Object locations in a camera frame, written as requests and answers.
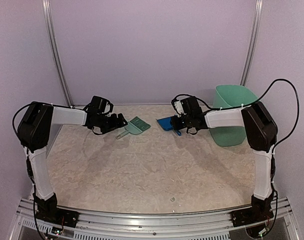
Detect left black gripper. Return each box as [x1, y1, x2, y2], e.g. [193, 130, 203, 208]
[96, 113, 127, 134]

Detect blue plastic dustpan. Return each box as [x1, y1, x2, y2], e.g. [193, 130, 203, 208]
[156, 116, 182, 136]

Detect green hand brush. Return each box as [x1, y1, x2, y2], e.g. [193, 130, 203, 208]
[116, 116, 151, 140]

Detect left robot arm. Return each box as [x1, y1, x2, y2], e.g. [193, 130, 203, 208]
[14, 96, 128, 223]

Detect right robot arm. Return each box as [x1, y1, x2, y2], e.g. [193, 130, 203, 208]
[170, 95, 278, 222]

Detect green plastic waste bin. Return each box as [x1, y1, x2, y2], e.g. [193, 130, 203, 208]
[206, 85, 258, 147]

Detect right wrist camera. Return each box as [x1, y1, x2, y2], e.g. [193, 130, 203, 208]
[171, 94, 190, 116]

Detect aluminium front rail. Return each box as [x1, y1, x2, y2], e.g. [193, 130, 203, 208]
[15, 197, 296, 240]

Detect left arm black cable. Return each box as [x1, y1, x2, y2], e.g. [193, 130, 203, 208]
[11, 103, 34, 141]

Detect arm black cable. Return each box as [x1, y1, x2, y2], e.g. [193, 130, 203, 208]
[174, 78, 300, 151]
[11, 103, 34, 141]

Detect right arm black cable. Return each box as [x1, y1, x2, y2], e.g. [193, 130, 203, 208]
[174, 78, 300, 151]

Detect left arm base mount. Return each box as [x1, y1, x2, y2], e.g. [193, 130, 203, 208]
[36, 205, 79, 228]

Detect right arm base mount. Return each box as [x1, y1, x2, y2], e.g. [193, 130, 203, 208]
[231, 206, 274, 227]

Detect left aluminium frame post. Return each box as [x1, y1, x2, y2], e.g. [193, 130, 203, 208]
[42, 0, 74, 107]

